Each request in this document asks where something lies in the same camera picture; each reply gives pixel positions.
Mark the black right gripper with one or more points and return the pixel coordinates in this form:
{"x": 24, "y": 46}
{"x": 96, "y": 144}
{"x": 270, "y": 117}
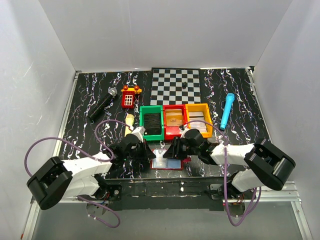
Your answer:
{"x": 175, "y": 148}

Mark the black white checkerboard mat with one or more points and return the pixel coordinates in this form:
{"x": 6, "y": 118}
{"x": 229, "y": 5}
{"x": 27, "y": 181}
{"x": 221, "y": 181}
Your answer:
{"x": 166, "y": 88}

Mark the white card stack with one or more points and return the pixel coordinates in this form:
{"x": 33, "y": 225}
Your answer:
{"x": 198, "y": 117}

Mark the cream toy microphone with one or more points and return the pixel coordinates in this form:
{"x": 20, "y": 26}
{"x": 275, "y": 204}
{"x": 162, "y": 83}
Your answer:
{"x": 129, "y": 121}

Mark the black card stack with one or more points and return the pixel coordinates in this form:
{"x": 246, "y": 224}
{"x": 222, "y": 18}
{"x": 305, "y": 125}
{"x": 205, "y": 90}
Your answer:
{"x": 152, "y": 123}

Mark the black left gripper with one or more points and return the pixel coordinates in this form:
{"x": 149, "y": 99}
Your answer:
{"x": 144, "y": 150}

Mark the blue toy microphone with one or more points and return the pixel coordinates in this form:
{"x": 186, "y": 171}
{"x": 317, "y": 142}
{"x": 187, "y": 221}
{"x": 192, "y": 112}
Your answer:
{"x": 226, "y": 111}

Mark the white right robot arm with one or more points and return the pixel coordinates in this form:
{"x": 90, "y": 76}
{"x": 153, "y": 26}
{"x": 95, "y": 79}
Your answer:
{"x": 266, "y": 164}

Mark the red toy phone booth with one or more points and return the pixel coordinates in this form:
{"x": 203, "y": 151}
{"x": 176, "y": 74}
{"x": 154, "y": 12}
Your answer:
{"x": 128, "y": 96}

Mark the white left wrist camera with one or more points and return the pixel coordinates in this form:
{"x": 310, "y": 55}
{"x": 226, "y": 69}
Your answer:
{"x": 139, "y": 133}

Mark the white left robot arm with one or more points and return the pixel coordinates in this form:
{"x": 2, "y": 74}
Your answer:
{"x": 61, "y": 179}

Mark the red leather card holder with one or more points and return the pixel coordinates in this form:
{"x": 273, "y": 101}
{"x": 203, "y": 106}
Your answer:
{"x": 173, "y": 164}

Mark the black microphone silver head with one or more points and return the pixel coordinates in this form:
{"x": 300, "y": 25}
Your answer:
{"x": 95, "y": 112}

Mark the gold card stack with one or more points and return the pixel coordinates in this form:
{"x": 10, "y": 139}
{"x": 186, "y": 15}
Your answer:
{"x": 174, "y": 117}

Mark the yellow plastic bin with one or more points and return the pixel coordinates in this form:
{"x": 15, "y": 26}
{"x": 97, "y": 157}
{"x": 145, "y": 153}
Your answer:
{"x": 201, "y": 107}

